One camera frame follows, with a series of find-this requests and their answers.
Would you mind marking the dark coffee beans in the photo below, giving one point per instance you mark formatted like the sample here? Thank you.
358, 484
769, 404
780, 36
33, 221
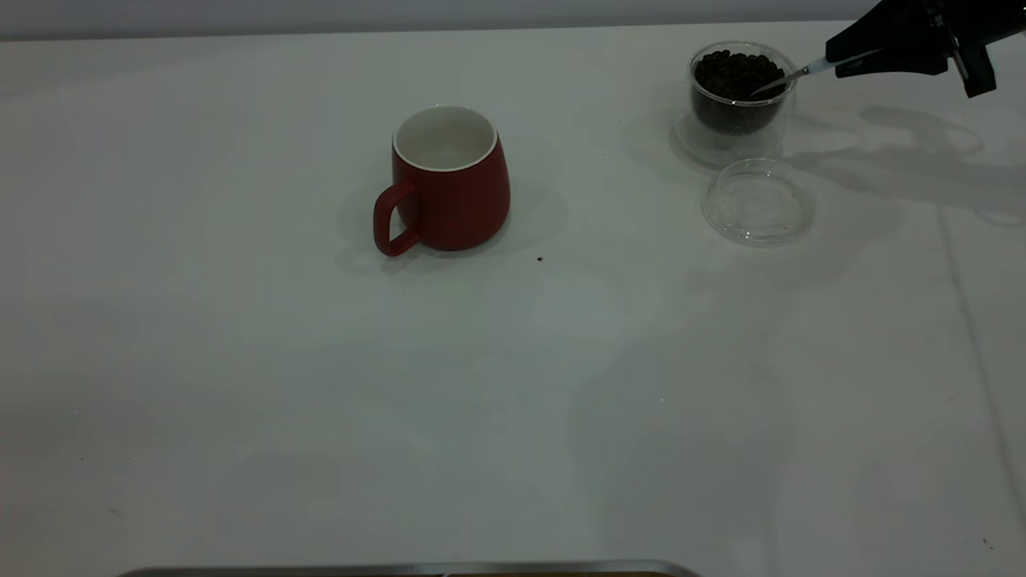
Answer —
729, 96

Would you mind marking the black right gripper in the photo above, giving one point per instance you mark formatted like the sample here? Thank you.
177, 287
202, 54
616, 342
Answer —
978, 20

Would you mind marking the clear glass jar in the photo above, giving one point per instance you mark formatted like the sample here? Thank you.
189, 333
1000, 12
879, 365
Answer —
725, 144

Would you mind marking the red ceramic mug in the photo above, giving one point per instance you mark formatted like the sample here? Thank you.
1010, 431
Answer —
457, 200

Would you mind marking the clear glass lid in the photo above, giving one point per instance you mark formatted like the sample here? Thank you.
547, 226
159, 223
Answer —
757, 204

